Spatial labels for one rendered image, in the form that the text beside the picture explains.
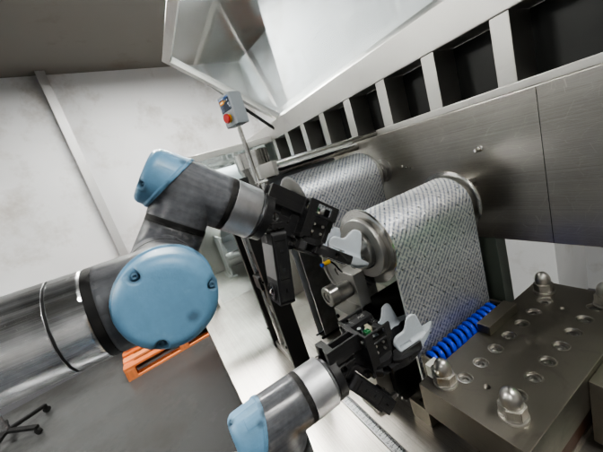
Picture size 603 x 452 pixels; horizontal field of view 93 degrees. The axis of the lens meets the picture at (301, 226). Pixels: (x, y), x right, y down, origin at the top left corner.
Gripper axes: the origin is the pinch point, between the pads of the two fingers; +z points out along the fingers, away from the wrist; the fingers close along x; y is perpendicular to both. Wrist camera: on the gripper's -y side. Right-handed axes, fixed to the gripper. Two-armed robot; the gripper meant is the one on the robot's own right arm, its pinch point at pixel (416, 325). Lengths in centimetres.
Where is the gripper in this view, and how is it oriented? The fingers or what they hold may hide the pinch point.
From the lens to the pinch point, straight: 60.5
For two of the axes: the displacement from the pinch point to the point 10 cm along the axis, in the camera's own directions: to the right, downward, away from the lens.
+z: 8.4, -3.6, 4.2
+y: -2.9, -9.3, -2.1
